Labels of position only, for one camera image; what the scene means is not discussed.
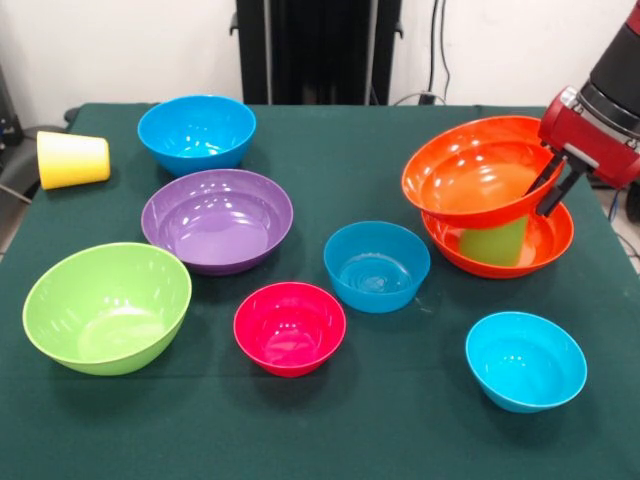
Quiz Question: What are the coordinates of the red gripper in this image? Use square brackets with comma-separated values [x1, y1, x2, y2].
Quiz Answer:
[526, 87, 640, 218]

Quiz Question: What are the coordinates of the orange plastic bowl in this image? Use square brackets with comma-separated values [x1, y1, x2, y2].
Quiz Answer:
[421, 198, 575, 279]
[402, 115, 565, 229]

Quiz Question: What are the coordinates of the green plastic cup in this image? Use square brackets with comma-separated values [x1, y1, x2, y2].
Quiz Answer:
[459, 217, 529, 267]

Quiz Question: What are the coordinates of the small dark blue bowl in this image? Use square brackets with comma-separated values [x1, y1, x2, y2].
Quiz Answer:
[323, 221, 432, 314]

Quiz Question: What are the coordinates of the black equipment base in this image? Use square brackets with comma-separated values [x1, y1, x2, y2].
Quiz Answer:
[0, 65, 81, 206]
[590, 170, 640, 223]

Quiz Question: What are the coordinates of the small cyan plastic bowl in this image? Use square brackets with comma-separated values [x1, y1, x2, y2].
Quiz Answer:
[465, 311, 589, 414]

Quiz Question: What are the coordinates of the pink plastic bowl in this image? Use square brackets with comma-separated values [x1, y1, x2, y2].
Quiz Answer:
[233, 282, 347, 379]

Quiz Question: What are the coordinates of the purple plastic bowl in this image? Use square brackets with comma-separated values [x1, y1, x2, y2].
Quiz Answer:
[141, 169, 295, 277]

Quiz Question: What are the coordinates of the dark green tablecloth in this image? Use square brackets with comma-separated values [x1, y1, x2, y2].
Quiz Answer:
[0, 103, 640, 480]

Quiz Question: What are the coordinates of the large blue plastic bowl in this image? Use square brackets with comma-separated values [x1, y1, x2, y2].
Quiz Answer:
[137, 95, 257, 177]

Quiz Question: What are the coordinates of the large green plastic bowl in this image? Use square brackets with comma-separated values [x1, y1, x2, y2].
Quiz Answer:
[22, 242, 193, 377]

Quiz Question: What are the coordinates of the yellow plastic cup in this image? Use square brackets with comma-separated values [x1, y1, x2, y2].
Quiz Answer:
[37, 131, 112, 191]

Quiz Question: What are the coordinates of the black hanging cable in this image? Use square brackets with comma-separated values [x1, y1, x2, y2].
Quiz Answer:
[390, 0, 451, 107]

